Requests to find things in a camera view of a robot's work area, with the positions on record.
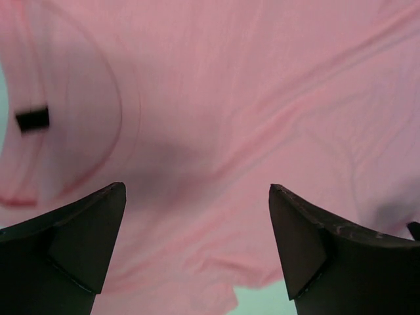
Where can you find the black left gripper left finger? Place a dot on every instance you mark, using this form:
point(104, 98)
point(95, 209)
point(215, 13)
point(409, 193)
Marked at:
point(56, 263)

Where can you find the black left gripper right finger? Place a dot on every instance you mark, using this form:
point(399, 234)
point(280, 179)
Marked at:
point(334, 266)

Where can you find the pink t-shirt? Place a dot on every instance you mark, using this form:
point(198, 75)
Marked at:
point(198, 107)

